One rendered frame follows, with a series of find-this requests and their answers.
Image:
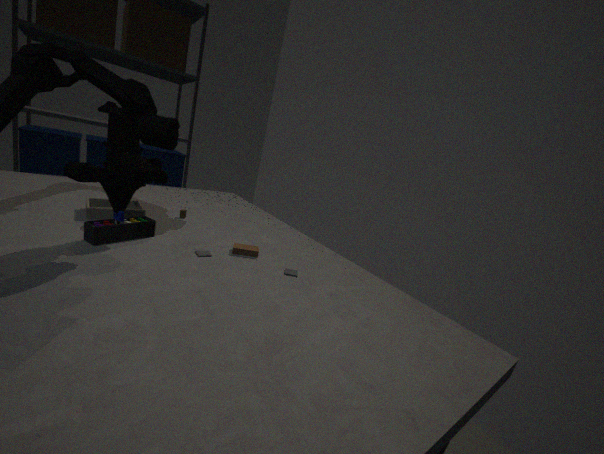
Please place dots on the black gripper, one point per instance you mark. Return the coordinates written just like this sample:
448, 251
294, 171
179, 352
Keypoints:
118, 191

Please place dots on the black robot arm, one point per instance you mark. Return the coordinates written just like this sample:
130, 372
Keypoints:
33, 70

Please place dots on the beige open tray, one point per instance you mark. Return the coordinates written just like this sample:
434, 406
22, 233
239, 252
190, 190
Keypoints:
100, 209

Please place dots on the blue fuse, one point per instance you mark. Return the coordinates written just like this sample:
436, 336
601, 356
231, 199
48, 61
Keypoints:
119, 216

